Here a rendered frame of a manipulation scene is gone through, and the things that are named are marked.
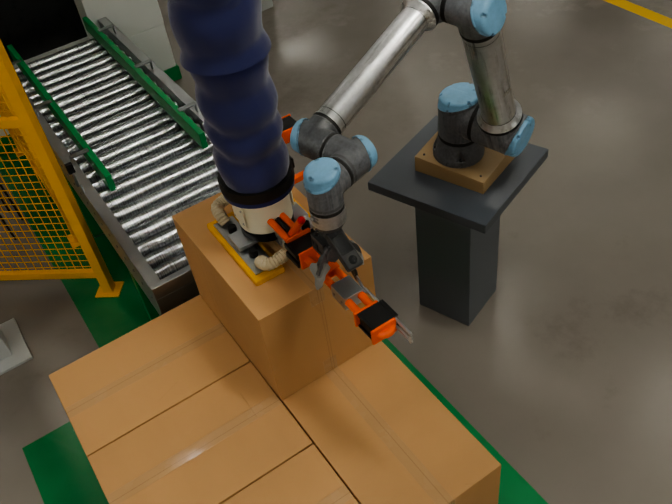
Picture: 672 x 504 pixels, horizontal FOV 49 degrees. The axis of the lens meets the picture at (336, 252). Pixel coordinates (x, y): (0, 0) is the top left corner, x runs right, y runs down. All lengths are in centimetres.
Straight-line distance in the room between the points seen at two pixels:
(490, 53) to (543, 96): 243
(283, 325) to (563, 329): 148
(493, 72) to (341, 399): 111
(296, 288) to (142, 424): 71
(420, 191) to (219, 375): 98
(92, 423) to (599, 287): 219
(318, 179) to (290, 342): 67
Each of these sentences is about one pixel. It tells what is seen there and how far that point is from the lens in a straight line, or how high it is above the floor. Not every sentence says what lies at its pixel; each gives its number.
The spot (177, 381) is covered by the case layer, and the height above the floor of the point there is 54.
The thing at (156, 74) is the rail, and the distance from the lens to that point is 411.
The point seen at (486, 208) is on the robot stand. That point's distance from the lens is 269.
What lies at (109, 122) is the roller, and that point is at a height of 54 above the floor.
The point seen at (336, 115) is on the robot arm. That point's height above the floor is 145.
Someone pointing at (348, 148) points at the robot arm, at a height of 143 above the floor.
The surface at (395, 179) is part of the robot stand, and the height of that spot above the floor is 75.
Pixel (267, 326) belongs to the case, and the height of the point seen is 91.
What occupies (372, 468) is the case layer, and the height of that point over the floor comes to 54.
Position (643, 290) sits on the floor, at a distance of 352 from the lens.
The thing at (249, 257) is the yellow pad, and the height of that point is 97.
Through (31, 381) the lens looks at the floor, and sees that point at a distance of 358.
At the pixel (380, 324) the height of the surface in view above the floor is 110.
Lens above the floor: 252
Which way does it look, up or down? 44 degrees down
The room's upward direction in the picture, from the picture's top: 9 degrees counter-clockwise
